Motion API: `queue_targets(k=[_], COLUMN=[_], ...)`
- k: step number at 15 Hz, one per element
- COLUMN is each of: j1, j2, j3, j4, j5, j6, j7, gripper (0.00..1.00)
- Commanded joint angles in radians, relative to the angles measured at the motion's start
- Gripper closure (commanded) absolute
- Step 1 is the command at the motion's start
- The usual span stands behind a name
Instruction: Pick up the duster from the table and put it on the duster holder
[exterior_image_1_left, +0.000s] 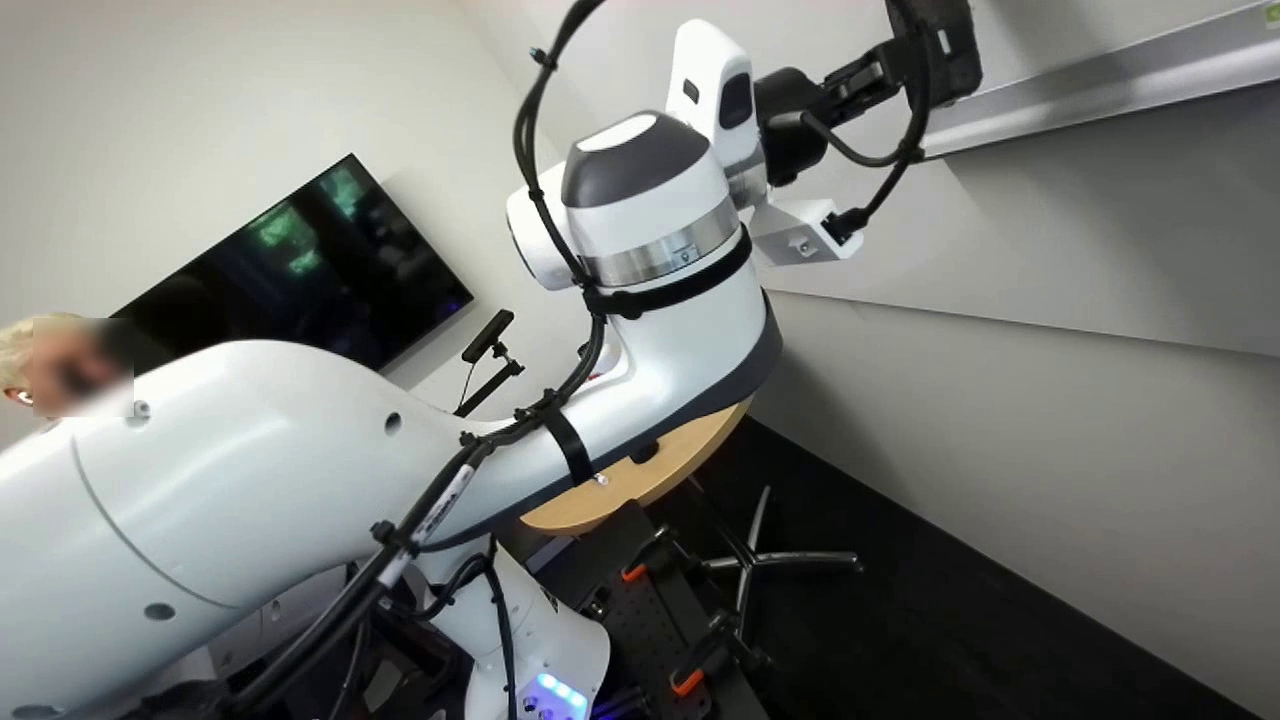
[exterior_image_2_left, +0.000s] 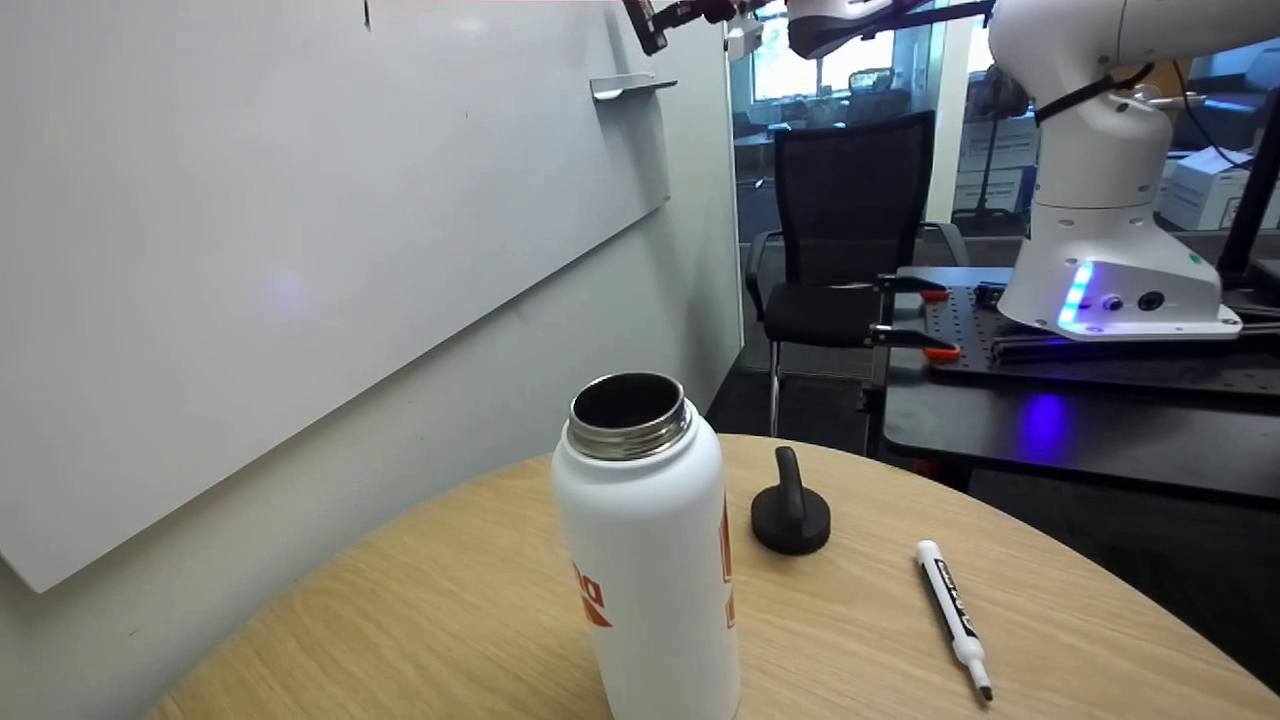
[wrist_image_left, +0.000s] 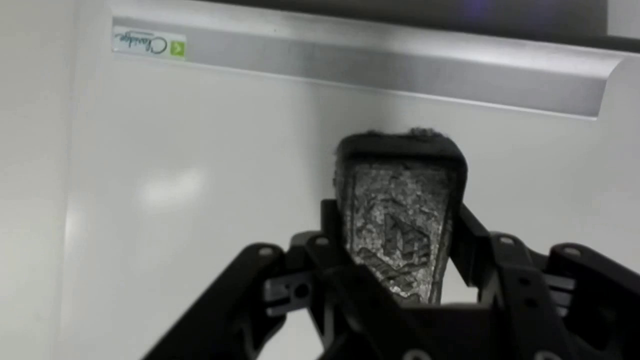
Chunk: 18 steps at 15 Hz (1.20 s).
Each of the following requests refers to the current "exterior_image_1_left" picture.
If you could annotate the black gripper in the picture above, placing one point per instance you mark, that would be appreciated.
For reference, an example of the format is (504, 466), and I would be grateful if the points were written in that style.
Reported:
(801, 120)

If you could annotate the black camera on tripod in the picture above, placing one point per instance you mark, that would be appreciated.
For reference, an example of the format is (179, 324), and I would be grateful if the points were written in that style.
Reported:
(491, 339)

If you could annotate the black office chair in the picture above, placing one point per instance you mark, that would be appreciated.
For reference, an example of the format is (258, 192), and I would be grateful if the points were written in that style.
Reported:
(751, 558)

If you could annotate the silver whiteboard tray holder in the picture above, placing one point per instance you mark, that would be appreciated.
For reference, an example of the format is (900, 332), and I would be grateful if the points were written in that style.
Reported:
(1133, 86)

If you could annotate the white whiteboard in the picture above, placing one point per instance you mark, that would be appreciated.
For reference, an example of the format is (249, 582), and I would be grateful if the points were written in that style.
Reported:
(1066, 240)

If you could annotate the round wooden table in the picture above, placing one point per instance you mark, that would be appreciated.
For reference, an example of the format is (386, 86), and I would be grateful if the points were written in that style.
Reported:
(584, 504)

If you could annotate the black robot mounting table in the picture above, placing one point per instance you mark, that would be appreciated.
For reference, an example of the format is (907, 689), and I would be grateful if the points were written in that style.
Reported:
(640, 642)

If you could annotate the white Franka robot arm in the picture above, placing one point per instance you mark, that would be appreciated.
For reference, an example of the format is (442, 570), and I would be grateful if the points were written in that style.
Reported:
(240, 495)

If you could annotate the black TV monitor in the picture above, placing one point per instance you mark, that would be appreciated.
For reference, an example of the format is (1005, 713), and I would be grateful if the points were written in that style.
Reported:
(307, 266)

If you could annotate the person in gray shirt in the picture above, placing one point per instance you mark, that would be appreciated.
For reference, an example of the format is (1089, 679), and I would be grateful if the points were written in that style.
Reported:
(43, 355)

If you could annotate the black whiteboard duster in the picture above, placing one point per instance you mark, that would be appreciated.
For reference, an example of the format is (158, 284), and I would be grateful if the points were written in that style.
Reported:
(950, 43)

